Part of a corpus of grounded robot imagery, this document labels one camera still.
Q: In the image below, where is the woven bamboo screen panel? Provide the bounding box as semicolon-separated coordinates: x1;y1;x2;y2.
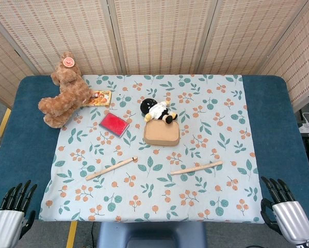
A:
195;0;309;76
107;0;221;75
0;15;32;108
0;0;121;76
257;0;309;111

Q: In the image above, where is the black white plush doll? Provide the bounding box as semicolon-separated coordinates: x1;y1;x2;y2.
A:
140;98;178;123

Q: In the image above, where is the wooden stick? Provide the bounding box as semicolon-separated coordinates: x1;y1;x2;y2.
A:
170;161;224;176
85;156;139;181

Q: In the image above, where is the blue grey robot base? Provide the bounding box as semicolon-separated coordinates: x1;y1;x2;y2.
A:
96;221;207;248

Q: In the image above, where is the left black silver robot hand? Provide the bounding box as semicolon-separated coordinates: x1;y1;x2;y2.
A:
0;180;38;248

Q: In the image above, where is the red ink stamp pad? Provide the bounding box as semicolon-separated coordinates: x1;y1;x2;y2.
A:
99;112;131;136

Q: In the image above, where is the tan rectangular paper box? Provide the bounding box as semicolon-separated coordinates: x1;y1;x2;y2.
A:
143;120;181;147

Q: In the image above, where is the yellow orange snack box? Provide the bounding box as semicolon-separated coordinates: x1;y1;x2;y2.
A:
82;89;112;107

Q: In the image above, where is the blue padded table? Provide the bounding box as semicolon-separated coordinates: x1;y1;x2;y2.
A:
0;74;309;220

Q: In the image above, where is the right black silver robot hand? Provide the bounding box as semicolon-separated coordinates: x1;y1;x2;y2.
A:
261;176;309;245

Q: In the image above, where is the floral printed tablecloth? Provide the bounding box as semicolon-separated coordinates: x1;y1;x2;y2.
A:
38;74;264;224

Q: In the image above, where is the brown teddy bear plush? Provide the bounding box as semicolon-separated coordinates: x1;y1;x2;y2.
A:
38;51;93;129

